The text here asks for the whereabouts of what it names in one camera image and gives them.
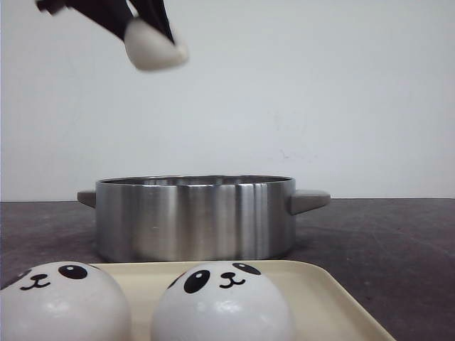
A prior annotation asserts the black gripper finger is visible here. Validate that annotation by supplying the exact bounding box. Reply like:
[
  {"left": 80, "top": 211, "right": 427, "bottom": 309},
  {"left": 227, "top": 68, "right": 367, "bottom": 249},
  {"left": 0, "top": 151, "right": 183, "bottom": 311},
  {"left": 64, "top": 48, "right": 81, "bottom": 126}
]
[
  {"left": 131, "top": 0, "right": 175, "bottom": 44},
  {"left": 69, "top": 1, "right": 133, "bottom": 40}
]

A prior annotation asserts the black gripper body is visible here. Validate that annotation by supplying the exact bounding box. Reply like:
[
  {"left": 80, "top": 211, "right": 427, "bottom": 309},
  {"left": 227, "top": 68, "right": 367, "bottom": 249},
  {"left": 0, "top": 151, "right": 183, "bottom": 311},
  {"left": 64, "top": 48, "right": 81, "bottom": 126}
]
[{"left": 35, "top": 0, "right": 68, "bottom": 16}]

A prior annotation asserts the panda bun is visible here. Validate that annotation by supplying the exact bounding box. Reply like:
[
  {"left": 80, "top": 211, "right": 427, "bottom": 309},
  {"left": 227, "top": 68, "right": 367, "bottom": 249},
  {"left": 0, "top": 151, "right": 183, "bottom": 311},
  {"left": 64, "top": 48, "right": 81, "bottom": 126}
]
[
  {"left": 1, "top": 261, "right": 132, "bottom": 340},
  {"left": 124, "top": 17, "right": 189, "bottom": 71},
  {"left": 150, "top": 261, "right": 296, "bottom": 340}
]

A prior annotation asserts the stainless steel steamer pot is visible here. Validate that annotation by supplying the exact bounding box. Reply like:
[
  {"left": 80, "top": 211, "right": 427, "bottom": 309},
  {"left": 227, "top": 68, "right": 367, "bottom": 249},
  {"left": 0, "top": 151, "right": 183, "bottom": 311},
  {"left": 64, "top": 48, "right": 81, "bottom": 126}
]
[{"left": 77, "top": 175, "right": 331, "bottom": 263}]

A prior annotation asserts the cream plastic tray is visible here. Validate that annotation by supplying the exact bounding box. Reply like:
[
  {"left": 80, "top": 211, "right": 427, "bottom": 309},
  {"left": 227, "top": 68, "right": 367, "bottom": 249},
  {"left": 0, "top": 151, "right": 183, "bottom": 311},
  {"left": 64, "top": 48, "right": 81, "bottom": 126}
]
[{"left": 102, "top": 260, "right": 391, "bottom": 340}]

